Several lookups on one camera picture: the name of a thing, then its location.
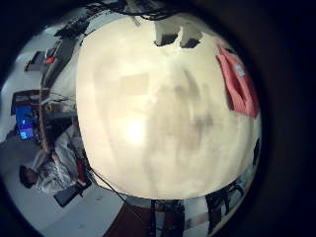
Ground left hand cable bundle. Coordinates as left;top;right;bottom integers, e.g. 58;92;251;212
85;0;186;20

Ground blue box on desk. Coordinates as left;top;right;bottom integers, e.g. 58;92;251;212
14;105;38;141

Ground seated person grey clothes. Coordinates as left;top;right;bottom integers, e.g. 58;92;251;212
19;124;90;196

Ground orange short-sleeved shirt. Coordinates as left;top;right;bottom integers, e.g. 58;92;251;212
215;43;260;119

